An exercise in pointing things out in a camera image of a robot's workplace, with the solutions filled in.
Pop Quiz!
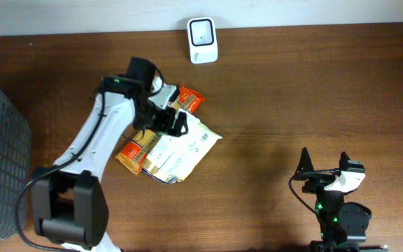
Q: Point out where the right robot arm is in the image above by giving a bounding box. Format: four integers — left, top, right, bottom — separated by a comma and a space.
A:
288, 147, 388, 252

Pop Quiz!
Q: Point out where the cream noodle packet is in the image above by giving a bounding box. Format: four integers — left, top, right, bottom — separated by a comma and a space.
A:
141, 122, 222, 184

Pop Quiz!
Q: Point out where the orange spaghetti packet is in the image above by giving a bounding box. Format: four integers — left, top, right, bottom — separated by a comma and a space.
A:
115, 85, 205, 175

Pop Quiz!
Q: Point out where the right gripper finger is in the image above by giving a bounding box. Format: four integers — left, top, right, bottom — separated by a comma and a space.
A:
294, 147, 314, 179
339, 151, 351, 170

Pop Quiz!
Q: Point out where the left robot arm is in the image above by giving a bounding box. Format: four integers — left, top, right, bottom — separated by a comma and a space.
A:
27, 57, 189, 251

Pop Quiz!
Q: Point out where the white barcode scanner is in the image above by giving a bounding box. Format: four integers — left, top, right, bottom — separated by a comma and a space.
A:
187, 17, 218, 64

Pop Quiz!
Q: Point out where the white label packet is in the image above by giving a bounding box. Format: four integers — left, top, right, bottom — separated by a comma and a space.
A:
143, 112, 201, 174

